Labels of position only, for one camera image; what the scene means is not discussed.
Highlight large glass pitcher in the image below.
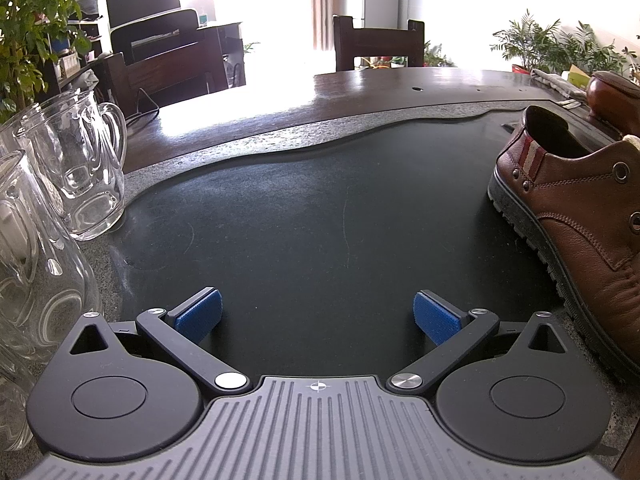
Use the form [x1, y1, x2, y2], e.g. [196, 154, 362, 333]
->
[0, 149, 104, 377]

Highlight tall leafy potted tree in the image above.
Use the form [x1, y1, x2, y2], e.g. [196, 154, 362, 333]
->
[0, 0, 102, 124]

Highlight dark wooden dining chair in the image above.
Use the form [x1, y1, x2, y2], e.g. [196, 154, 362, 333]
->
[332, 14, 426, 72]

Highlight palm plant in red pot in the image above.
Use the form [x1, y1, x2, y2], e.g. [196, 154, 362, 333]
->
[492, 9, 564, 74]

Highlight grey folded cloth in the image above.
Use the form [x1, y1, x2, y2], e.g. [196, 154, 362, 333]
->
[530, 67, 587, 102]

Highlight black cable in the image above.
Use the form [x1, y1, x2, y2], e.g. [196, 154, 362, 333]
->
[124, 88, 161, 127]

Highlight shelf unit with boxes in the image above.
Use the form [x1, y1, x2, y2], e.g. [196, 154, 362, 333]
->
[47, 0, 109, 82]

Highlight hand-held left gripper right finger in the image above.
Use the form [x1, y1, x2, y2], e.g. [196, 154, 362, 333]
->
[386, 289, 577, 397]

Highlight black computer monitor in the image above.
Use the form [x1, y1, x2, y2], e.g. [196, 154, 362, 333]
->
[104, 0, 182, 30]

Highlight glass mug with handle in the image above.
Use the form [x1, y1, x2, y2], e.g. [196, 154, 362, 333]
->
[14, 87, 129, 241]

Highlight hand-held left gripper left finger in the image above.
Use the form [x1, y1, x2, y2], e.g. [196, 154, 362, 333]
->
[61, 287, 252, 397]

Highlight dark green table mat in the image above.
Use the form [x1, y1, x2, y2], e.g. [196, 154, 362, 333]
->
[82, 97, 640, 391]

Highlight brown curtain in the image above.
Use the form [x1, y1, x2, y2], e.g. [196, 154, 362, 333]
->
[309, 0, 341, 51]

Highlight brown leather shoe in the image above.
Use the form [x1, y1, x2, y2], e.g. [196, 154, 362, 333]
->
[487, 105, 640, 386]
[585, 70, 640, 134]

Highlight dark wooden desk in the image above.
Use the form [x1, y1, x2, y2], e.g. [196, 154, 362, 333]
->
[200, 20, 247, 87]

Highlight bushy palm plant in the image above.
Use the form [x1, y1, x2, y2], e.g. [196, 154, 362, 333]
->
[560, 22, 627, 79]

